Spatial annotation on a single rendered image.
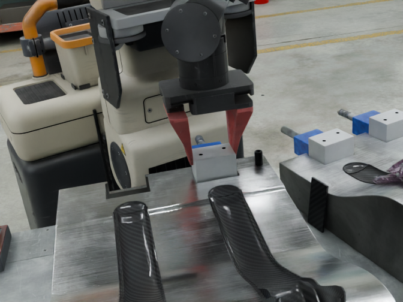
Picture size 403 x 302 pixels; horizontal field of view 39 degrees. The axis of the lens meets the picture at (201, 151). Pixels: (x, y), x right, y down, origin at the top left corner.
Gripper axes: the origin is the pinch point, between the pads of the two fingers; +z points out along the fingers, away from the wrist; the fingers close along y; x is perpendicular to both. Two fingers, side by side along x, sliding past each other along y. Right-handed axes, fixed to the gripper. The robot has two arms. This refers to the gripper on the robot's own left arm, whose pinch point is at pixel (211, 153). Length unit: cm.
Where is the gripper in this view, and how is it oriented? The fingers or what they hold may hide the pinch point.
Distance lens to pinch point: 69.1
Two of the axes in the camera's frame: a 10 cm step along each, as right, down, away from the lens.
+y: 9.8, -1.6, 1.3
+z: 1.0, 9.0, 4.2
